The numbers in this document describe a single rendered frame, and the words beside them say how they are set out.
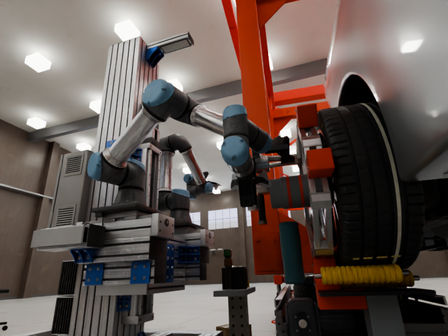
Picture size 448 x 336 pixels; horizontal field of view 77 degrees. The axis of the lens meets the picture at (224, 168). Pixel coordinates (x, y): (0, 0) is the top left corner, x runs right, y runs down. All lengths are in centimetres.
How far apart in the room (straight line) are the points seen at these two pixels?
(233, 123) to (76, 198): 112
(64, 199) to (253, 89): 136
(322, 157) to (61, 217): 137
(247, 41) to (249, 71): 28
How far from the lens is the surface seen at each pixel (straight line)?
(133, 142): 121
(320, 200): 97
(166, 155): 197
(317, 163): 91
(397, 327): 121
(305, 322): 144
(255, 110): 194
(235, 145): 77
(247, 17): 249
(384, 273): 110
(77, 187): 174
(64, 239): 131
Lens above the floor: 52
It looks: 21 degrees up
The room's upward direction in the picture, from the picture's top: 2 degrees counter-clockwise
